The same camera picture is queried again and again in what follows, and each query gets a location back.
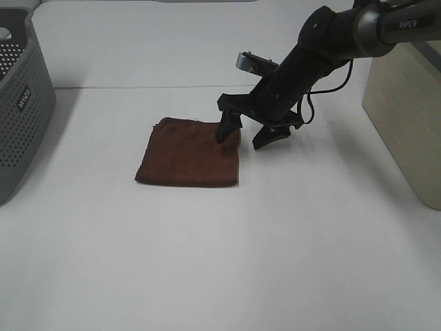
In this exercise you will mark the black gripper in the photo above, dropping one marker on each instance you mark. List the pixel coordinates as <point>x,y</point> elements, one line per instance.
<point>270,103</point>

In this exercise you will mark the brown towel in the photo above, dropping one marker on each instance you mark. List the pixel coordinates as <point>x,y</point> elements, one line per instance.
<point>184,153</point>

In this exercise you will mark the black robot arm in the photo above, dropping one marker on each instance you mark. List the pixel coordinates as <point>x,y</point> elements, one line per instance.
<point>327,41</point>

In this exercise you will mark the beige bin with grey rim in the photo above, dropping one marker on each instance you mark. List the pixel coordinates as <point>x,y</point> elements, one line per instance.
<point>402,100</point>

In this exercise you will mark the grey perforated plastic basket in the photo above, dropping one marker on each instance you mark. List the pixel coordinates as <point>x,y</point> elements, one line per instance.
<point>27,97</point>

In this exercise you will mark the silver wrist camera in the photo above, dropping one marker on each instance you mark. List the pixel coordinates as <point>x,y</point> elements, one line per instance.
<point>251,63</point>

